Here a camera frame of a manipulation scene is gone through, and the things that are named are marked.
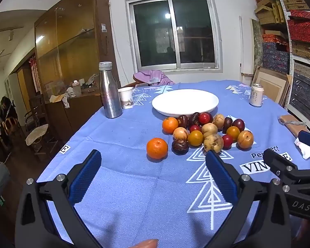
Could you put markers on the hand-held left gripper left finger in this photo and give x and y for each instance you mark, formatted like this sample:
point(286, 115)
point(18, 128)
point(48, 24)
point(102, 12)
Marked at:
point(85, 178)

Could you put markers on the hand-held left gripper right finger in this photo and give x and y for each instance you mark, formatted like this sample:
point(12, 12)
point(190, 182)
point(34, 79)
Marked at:
point(221, 178)

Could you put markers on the pale orange pomegranate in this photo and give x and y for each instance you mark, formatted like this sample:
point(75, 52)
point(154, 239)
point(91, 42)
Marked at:
point(180, 133)
point(245, 139)

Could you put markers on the tan pear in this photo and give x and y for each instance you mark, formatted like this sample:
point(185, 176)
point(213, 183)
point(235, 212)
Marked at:
point(209, 128)
point(218, 121)
point(213, 142)

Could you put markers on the red tomato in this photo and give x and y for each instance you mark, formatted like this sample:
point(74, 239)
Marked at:
point(195, 128)
point(227, 141)
point(204, 118)

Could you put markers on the dark purple plum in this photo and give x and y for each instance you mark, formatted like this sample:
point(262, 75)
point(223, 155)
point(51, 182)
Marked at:
point(238, 124)

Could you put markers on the dark brown mangosteen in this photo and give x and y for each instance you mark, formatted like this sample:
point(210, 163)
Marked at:
point(180, 146)
point(193, 118)
point(182, 120)
point(227, 124)

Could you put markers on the orange mandarin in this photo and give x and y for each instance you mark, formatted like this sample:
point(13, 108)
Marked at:
point(157, 148)
point(170, 124)

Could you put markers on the white oval plate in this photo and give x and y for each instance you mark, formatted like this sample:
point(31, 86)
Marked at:
point(185, 102)

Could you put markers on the person's left hand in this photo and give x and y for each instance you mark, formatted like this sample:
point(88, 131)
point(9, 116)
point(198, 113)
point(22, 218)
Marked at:
point(147, 244)

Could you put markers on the white crumpled wrapper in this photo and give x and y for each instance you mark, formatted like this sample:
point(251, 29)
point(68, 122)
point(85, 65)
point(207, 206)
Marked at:
point(304, 149)

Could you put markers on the brown paper parcel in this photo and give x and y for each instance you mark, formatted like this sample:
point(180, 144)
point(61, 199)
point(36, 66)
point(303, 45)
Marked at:
point(292, 125)

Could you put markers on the stack of dark boxes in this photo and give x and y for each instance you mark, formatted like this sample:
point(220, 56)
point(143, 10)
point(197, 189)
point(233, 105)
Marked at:
point(304, 93)

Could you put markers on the white drinks can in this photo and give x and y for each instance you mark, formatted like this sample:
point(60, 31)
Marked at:
point(256, 95)

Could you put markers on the chair with pale cushion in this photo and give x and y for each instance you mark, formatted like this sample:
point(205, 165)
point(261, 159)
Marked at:
point(36, 134)

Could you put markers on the stack of picture frames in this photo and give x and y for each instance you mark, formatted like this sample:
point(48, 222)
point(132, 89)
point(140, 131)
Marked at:
point(272, 85)

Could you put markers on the white rag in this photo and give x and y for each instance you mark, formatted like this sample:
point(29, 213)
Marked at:
point(67, 95)

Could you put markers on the stainless steel bottle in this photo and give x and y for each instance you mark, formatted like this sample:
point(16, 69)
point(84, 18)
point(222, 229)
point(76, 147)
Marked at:
point(110, 93)

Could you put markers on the stack of blue patterned boxes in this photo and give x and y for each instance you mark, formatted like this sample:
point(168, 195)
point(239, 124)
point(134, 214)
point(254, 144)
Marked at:
point(275, 56)

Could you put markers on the white paper cup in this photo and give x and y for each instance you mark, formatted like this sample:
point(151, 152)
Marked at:
point(126, 98)

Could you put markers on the wooden chair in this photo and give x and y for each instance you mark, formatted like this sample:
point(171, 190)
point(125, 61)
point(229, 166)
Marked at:
point(131, 84)

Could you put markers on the marble pattern panel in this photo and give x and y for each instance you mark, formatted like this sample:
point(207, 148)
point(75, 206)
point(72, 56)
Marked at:
point(257, 44)

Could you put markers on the stack of red boxes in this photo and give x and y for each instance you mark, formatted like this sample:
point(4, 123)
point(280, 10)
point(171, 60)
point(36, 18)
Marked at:
point(303, 28)

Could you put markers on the white shelf rack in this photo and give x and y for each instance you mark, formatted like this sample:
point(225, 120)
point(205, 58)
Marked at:
point(286, 28)

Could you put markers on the red curtain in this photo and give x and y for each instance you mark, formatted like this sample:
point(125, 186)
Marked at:
point(34, 75)

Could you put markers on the white pole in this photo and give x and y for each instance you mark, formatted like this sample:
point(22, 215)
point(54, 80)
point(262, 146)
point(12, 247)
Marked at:
point(241, 46)

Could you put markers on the purple cloth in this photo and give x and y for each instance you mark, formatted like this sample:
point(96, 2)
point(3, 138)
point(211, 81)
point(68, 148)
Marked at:
point(152, 77)

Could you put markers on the brown wooden cabinet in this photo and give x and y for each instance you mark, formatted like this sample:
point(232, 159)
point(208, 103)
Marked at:
point(75, 56)

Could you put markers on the stack of cardboard boxes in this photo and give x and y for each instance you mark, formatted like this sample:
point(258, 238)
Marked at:
point(267, 7)

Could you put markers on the sliding window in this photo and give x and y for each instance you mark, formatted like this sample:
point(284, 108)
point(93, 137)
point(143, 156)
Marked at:
point(174, 31)

